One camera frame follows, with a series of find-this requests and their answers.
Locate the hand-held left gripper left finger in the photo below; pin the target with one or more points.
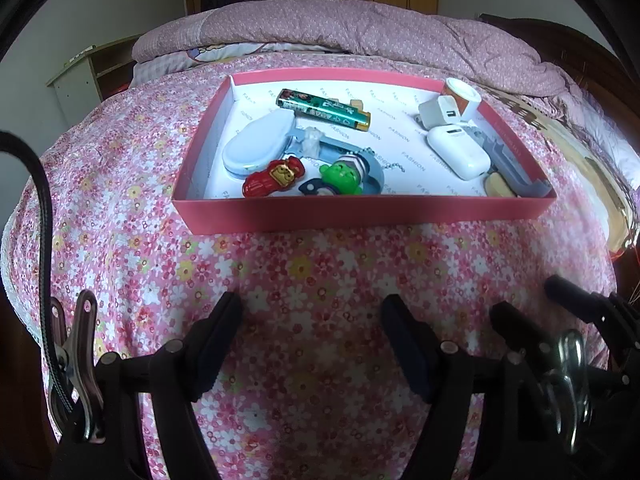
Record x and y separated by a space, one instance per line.
220 340

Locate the white power bank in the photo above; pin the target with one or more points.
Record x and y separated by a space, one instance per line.
457 152

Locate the pale wooden nightstand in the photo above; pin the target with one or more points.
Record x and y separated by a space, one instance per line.
70 80

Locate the white plug adapter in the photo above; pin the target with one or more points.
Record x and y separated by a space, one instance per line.
440 110

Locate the red toy figure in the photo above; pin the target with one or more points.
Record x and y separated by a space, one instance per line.
272 176

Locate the blue curved plastic holder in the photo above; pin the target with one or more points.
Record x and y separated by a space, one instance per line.
377 175

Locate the pink dotted quilt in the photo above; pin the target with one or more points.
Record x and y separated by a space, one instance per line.
350 25

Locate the metal spring clip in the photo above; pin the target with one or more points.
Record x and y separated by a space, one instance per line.
570 360
80 355

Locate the white jar with orange label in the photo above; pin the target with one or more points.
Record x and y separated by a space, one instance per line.
467 102

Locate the lavender ruffled pillow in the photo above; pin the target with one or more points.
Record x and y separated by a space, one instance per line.
610 135

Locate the cartoon print blanket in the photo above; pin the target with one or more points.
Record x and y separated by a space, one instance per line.
200 57

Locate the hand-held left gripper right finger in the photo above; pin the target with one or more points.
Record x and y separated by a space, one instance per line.
407 345

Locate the pink floral bedsheet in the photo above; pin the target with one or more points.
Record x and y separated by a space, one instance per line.
125 185

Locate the red cardboard box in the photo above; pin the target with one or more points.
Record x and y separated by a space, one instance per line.
350 215

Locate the small translucent white piece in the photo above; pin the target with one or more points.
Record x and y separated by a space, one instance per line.
311 141

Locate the light blue oval case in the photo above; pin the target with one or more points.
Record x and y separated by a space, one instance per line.
255 142

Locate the round wooden disc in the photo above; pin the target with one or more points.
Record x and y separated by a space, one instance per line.
500 186

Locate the dark wooden headboard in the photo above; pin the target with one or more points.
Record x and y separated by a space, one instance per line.
590 60

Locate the green faced toy figure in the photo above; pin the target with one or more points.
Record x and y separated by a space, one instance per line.
340 176

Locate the green printed lighter pack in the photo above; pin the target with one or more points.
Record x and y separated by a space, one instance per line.
325 108

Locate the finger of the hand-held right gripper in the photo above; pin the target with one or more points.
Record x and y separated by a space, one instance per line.
575 296
520 332

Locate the golden satin pillow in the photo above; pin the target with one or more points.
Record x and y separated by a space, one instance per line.
575 145

